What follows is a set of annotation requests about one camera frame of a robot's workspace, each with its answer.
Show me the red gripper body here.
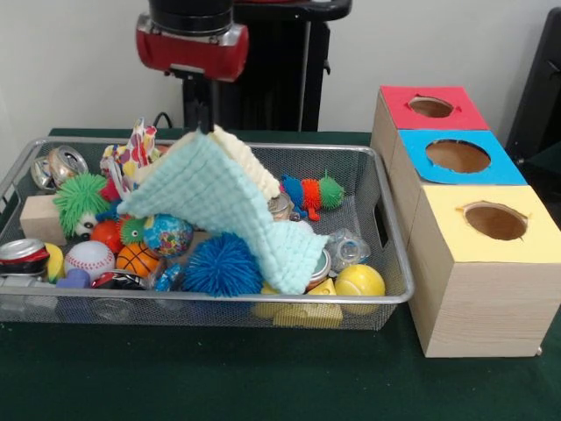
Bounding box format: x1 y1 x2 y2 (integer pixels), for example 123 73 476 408
135 29 250 83

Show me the globe print ball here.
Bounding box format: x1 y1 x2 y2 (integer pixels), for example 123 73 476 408
143 213 195 258

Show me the blue spiky ball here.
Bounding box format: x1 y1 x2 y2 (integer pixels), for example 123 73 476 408
181 232 264 298

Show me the cream knitted cloth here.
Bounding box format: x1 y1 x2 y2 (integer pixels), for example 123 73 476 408
166 125 281 203

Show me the mint knitted cloth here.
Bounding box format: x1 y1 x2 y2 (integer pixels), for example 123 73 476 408
117 131 330 296

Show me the dark green table cloth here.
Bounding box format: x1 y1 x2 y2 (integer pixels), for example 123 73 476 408
0 126 561 421
523 142 561 210

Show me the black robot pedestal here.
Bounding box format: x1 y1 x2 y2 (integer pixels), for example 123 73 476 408
181 0 354 132

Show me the small white baseball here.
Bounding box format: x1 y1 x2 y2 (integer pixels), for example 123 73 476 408
64 239 116 282

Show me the black upright panel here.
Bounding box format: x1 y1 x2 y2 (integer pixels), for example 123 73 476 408
503 6 561 154

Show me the silver mesh bin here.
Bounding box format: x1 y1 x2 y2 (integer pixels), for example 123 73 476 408
0 136 416 332

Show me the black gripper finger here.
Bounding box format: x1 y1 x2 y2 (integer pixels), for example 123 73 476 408
202 79 219 132
182 77 201 128

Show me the polka dot cloth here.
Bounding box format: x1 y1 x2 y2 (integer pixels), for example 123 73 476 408
99 117 162 194

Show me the green spiky ball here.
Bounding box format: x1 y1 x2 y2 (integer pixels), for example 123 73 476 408
53 173 110 240

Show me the wooden box with three holes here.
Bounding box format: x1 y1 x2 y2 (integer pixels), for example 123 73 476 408
370 84 561 359

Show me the small orange basketball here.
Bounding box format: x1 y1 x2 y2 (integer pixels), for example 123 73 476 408
116 243 161 278

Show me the small spiky caterpillar toy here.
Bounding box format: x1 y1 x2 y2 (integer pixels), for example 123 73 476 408
280 169 345 220

